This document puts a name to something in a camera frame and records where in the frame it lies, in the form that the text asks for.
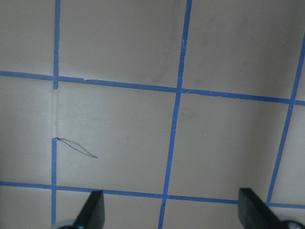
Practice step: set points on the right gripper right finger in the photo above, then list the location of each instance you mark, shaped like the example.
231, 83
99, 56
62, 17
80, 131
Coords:
253, 213

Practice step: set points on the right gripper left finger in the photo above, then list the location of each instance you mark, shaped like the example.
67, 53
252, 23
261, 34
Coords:
92, 214

